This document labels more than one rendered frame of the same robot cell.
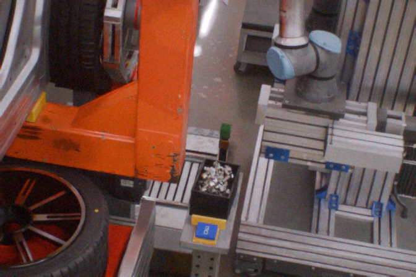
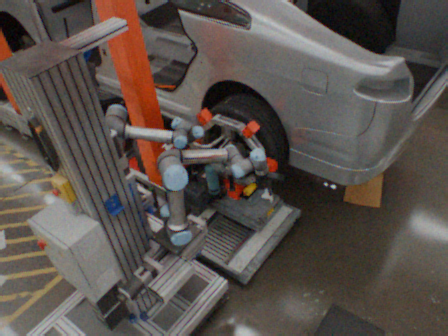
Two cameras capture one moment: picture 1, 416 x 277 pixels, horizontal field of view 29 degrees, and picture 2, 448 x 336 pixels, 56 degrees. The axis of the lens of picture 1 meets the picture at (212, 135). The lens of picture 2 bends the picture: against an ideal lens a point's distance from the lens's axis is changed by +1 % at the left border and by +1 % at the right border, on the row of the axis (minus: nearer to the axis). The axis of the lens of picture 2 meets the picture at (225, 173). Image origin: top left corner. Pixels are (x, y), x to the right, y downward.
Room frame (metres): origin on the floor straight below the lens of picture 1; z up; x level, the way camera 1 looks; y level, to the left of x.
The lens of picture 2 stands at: (4.25, -1.53, 2.76)
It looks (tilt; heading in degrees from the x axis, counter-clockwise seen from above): 42 degrees down; 127
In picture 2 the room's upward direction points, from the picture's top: 7 degrees counter-clockwise
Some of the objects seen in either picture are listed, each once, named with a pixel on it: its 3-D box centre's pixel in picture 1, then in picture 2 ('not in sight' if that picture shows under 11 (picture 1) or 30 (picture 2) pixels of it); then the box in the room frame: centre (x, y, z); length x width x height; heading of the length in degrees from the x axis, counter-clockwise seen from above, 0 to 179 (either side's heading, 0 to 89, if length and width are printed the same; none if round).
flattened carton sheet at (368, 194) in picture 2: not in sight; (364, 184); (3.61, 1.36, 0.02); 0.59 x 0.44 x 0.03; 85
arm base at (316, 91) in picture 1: (317, 80); not in sight; (2.46, -0.35, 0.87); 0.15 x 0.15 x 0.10
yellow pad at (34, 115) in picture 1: (22, 104); not in sight; (2.35, 0.69, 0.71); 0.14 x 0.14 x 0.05; 85
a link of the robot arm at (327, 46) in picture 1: (321, 52); not in sight; (2.46, -0.34, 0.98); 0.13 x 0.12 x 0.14; 124
